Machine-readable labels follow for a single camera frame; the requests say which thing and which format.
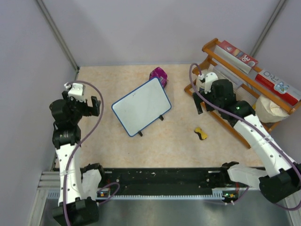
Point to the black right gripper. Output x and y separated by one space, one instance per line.
198 100

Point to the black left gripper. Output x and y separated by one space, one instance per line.
88 109

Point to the yellow and black eraser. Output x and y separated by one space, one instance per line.
201 134

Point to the blue framed whiteboard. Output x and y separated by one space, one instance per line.
141 107

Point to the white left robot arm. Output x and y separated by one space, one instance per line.
77 204

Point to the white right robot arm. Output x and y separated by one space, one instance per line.
281 176

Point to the wooden shelf rack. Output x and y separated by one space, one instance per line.
243 93

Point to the magenta snack bag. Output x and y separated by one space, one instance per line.
159 73

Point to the red foil box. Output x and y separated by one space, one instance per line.
235 56

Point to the beige paper bag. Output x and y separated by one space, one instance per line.
269 112

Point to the red white wrap box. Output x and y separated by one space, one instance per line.
279 87

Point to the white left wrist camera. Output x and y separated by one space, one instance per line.
75 91

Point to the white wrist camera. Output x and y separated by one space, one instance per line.
208 79
75 91

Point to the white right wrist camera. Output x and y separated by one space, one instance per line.
208 79

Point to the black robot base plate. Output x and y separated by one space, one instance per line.
166 181

